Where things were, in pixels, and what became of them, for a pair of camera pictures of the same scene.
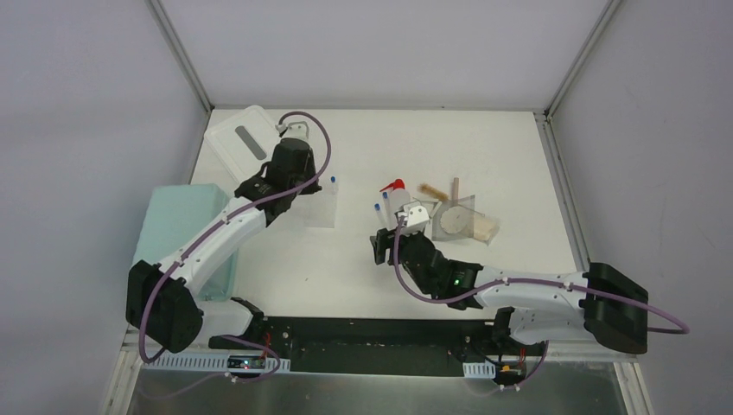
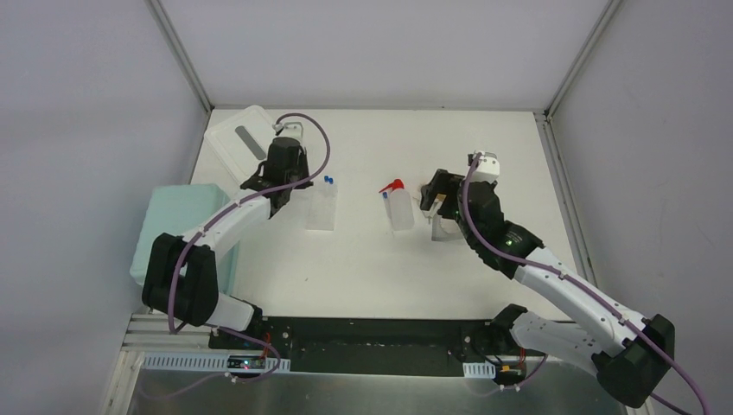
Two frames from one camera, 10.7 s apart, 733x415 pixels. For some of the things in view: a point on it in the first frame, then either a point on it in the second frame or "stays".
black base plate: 385,346 stays
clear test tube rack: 319,208 stays
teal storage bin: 174,215 stays
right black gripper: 379,247 to 434,190
